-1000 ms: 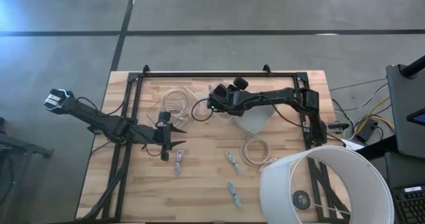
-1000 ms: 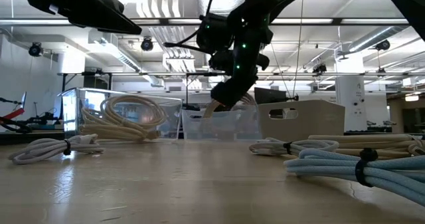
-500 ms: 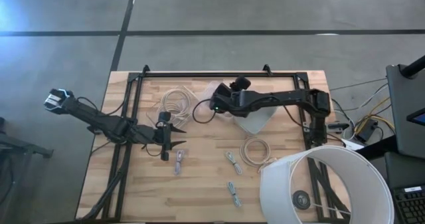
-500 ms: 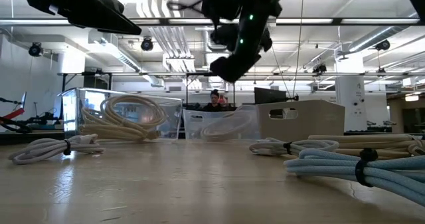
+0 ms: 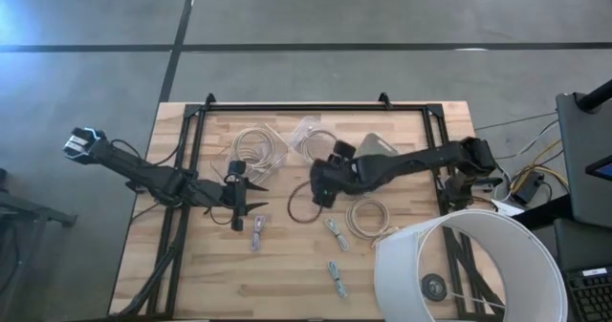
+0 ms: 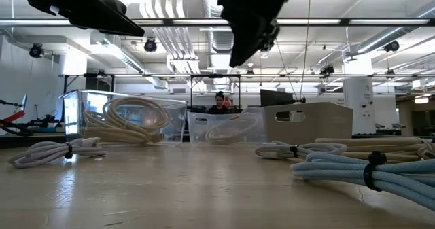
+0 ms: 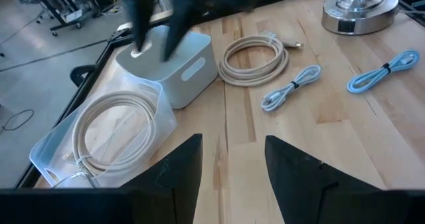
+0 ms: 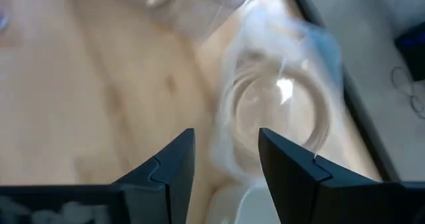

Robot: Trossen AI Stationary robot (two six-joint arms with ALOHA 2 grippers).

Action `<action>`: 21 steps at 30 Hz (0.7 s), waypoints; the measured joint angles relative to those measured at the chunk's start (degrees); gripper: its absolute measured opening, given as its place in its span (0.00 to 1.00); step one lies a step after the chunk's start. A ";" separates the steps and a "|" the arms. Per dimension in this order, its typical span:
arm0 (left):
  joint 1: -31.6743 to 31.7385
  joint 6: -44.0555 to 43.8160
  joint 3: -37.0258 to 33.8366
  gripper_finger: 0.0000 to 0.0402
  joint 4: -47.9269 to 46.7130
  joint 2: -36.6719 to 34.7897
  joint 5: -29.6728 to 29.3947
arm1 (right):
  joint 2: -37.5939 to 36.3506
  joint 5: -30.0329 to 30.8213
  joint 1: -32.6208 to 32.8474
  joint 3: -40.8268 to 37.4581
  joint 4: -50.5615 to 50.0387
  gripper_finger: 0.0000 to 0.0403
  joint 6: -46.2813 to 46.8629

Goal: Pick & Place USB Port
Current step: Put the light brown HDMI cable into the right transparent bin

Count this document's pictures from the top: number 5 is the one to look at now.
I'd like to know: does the large clear plastic box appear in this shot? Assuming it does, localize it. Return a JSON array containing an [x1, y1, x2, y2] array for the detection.
[[217, 122, 292, 185]]

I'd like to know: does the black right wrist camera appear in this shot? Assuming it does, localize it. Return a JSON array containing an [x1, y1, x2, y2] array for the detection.
[[332, 140, 358, 161]]

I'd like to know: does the white usb cable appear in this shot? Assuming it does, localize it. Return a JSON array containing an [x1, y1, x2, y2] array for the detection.
[[323, 217, 351, 252], [250, 214, 268, 253]]

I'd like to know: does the white cylindrical lampshade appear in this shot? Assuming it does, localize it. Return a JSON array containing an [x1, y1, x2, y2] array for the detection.
[[372, 208, 569, 322]]

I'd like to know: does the beige usb cable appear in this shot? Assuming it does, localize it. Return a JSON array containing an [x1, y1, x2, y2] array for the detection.
[[300, 129, 339, 163], [230, 127, 280, 171], [344, 197, 398, 242]]

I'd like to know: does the black round fitting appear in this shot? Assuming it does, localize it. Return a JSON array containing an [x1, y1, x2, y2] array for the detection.
[[420, 272, 449, 303]]

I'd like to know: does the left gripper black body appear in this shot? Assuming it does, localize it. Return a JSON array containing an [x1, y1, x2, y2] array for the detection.
[[220, 173, 250, 231]]

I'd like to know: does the light blue bundled usb cable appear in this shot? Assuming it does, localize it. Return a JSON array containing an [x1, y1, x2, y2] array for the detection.
[[326, 260, 350, 299]]

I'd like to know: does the white plastic handled bin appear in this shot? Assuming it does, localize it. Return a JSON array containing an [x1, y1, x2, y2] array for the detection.
[[353, 132, 400, 160]]

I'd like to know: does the black pole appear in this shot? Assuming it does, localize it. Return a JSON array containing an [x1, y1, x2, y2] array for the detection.
[[576, 77, 612, 114]]

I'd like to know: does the small clear plastic box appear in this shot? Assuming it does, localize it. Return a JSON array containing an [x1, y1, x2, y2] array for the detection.
[[290, 115, 339, 164]]

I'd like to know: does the black desk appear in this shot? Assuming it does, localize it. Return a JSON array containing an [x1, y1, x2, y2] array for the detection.
[[556, 91, 612, 230]]

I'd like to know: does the black aluminium table frame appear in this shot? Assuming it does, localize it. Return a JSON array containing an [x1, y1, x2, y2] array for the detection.
[[112, 92, 508, 321]]

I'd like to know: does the tan usb cable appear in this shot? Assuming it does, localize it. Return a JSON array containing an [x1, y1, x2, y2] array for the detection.
[[286, 181, 331, 225]]

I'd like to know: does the black keyboard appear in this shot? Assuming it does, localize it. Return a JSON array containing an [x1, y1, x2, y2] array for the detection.
[[566, 266, 612, 322]]

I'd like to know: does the white paper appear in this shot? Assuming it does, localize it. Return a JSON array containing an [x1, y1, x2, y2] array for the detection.
[[491, 198, 527, 217]]

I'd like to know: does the tablet screen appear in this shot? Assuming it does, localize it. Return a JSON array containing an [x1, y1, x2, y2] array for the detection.
[[585, 154, 612, 182]]

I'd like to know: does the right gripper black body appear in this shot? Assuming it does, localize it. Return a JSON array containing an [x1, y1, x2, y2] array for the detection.
[[310, 155, 362, 193]]

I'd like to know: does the black floor stand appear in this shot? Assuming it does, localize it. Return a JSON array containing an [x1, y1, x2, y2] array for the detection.
[[0, 167, 77, 297]]

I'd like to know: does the black power box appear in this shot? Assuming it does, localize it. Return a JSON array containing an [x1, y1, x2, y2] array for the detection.
[[511, 171, 546, 206]]

